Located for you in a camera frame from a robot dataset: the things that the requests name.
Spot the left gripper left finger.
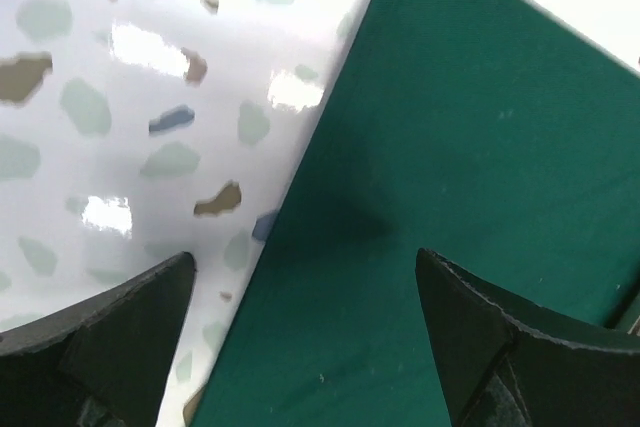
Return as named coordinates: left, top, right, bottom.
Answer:
left=1, top=252, right=196, bottom=426

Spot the green surgical cloth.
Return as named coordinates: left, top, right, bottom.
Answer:
left=195, top=0, right=639, bottom=426

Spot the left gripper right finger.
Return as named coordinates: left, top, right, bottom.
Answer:
left=416, top=249, right=639, bottom=426

